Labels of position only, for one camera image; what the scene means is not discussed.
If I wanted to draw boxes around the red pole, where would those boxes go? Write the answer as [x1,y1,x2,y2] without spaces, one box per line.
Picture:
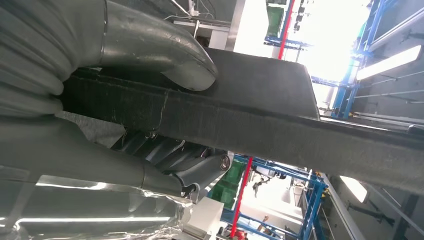
[229,0,296,240]

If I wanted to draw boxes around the white box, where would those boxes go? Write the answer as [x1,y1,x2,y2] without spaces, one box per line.
[183,197,225,240]

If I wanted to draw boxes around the long ceiling lamp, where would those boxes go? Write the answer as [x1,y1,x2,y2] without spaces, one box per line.
[356,44,423,81]
[339,175,369,204]

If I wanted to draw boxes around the white desk steel legs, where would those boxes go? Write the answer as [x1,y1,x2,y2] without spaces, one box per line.
[163,0,247,51]

